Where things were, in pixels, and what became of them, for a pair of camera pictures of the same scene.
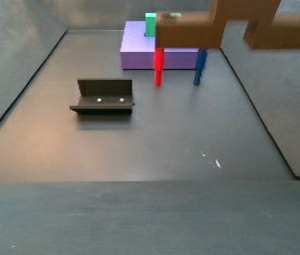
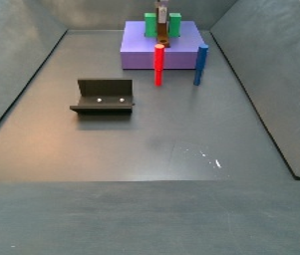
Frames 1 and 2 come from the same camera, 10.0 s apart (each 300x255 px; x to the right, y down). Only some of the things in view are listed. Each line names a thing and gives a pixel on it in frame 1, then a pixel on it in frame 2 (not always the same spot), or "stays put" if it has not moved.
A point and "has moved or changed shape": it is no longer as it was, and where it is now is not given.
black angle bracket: (105, 96) stays put
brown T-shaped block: (271, 29) has moved or changed shape
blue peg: (200, 66) stays put
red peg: (158, 65) stays put
